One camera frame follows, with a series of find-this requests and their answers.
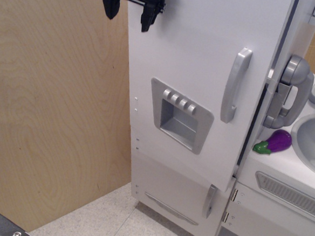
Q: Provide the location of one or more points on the white fridge door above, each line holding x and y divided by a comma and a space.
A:
191, 47

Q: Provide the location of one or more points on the white toy fridge cabinet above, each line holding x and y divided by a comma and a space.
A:
196, 78

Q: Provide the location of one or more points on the grey ice dispenser panel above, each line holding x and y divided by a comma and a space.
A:
185, 121

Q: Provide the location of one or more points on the grey toy telephone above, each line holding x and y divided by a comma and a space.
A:
291, 95

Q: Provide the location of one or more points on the white lower freezer door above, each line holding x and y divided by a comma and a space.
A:
175, 196

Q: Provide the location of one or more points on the purple toy eggplant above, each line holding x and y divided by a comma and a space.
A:
280, 140

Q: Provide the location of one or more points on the grey toy sink basin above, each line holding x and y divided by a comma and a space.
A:
303, 136

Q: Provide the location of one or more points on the white toy kitchen counter unit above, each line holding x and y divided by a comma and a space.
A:
254, 212

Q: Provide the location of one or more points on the grey vent grille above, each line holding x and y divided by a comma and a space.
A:
286, 193

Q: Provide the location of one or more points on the grey upper door handle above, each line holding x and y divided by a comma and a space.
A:
239, 67

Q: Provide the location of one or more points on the grey freezer door handle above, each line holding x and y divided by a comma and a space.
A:
206, 211

